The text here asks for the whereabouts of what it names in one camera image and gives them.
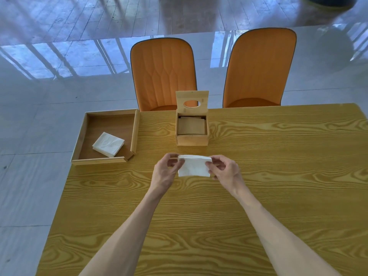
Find orange smooth chair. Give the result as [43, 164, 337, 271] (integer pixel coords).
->
[222, 27, 297, 108]

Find stack of white napkins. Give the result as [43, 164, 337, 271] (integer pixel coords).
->
[92, 132, 125, 158]

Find person's left forearm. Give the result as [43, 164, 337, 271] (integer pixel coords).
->
[79, 185, 161, 276]

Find wooden tray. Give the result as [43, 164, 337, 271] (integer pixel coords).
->
[71, 109, 140, 166]

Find wooden tissue box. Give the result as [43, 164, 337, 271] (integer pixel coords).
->
[175, 90, 209, 146]

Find person's left hand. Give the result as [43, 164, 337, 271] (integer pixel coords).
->
[149, 153, 185, 194]

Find orange quilted chair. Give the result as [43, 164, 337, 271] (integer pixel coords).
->
[130, 37, 198, 112]

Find person's right hand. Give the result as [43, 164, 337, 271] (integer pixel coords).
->
[205, 155, 245, 196]

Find white napkin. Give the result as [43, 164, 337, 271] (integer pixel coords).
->
[178, 154, 213, 177]

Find dark round planter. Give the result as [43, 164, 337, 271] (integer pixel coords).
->
[305, 0, 358, 9]

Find brown napkins in box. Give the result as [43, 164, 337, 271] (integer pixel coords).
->
[178, 116, 206, 135]

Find person's right forearm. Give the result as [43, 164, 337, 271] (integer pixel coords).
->
[234, 184, 341, 276]

